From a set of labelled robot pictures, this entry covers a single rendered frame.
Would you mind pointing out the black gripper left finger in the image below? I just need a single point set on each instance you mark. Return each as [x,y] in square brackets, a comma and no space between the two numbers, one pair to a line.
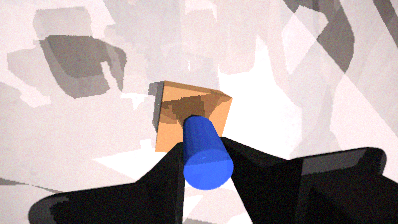
[155,198]

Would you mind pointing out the tan wooden block with recessed socket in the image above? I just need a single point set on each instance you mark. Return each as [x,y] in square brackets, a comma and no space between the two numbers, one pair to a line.
[182,101]

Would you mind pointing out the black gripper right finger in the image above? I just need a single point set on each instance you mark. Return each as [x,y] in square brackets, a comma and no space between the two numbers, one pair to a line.
[275,190]

